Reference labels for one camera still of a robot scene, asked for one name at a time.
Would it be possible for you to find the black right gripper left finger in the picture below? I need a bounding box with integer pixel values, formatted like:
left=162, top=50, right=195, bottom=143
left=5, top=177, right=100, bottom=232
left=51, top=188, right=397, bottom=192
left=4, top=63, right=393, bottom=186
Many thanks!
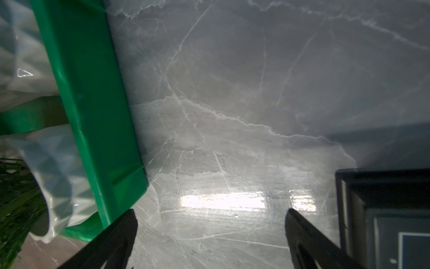
left=59, top=209, right=138, bottom=269

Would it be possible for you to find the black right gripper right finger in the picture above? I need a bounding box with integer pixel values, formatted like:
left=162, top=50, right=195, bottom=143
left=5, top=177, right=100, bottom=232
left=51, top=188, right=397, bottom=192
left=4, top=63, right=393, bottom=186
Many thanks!
left=284, top=208, right=363, bottom=269

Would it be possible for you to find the pink flower pot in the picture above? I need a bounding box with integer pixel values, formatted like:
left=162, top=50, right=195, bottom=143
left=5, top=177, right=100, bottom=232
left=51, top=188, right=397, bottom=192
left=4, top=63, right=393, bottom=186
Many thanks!
left=1, top=124, right=97, bottom=269

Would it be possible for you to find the orange flower pot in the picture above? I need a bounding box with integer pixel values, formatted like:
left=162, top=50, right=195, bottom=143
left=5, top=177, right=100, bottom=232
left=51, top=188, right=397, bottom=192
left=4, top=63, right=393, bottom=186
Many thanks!
left=1, top=1, right=59, bottom=112

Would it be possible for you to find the green plastic storage tray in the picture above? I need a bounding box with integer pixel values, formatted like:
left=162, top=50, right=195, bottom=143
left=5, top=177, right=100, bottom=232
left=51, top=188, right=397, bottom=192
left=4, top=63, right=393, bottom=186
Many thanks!
left=1, top=1, right=147, bottom=242

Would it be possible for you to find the black white chessboard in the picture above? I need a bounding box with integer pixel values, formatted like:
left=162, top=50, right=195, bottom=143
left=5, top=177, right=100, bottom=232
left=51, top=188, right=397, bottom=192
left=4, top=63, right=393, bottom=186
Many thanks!
left=335, top=169, right=430, bottom=269

